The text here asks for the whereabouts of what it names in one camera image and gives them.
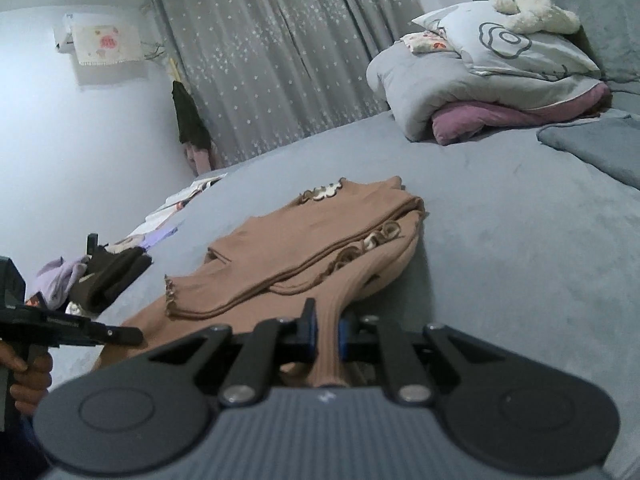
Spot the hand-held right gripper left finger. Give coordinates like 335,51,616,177
147,298,319,407

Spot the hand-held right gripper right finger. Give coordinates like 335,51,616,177
337,314,507,407

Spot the brown long-sleeve shirt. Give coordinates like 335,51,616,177
92,176,426,389

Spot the person's left hand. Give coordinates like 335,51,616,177
0,342,54,417

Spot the dark brown garment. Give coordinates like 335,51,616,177
67,246,153,316

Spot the purple garment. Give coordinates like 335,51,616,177
32,255,90,311

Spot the open book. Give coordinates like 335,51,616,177
127,172,228,240

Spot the pink hanging garment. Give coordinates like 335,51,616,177
182,141,223,176

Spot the dark hanging garment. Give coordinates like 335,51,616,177
171,80,212,150

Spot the grey bed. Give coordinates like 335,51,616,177
20,0,640,480

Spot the white air conditioner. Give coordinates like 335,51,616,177
54,10,151,54

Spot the pink folded blanket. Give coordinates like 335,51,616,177
431,82,612,146

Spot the grey folded duvet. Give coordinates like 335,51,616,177
366,42,608,142

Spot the grey star-print curtain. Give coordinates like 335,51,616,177
150,0,426,168

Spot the floral patterned cloth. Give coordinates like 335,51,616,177
400,30,458,56

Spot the grey folded blanket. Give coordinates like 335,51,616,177
537,112,640,188

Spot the white flower-print pillow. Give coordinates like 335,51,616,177
411,1,601,81

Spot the white plush toy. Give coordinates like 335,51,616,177
489,0,581,35

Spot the grey pillow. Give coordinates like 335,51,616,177
467,0,640,83

